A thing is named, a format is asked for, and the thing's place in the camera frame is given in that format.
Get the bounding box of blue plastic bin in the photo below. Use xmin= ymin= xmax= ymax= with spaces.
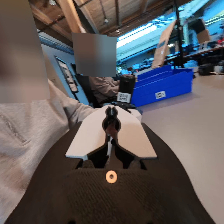
xmin=131 ymin=64 xmax=194 ymax=107

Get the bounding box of framed wall board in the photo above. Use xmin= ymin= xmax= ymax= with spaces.
xmin=54 ymin=56 xmax=79 ymax=93

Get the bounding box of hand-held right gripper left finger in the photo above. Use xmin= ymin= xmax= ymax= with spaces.
xmin=65 ymin=106 xmax=107 ymax=161

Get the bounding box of black metal pole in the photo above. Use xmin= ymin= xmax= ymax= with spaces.
xmin=175 ymin=0 xmax=184 ymax=69

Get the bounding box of person's left forearm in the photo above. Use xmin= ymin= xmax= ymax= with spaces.
xmin=48 ymin=79 xmax=103 ymax=124

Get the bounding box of long workshop desk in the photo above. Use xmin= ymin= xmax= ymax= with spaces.
xmin=183 ymin=45 xmax=224 ymax=59

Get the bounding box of brown cardboard box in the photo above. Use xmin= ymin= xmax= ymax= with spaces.
xmin=151 ymin=19 xmax=177 ymax=69

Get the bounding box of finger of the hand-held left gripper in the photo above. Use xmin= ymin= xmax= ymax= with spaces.
xmin=127 ymin=109 xmax=142 ymax=122

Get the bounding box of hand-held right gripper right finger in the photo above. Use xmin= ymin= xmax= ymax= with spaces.
xmin=114 ymin=106 xmax=157 ymax=160

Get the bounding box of wooden beam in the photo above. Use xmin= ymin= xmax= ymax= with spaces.
xmin=57 ymin=0 xmax=87 ymax=34

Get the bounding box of black equipment case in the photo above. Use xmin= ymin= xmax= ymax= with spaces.
xmin=198 ymin=64 xmax=214 ymax=76

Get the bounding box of black office chair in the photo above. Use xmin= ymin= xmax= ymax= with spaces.
xmin=76 ymin=73 xmax=118 ymax=108

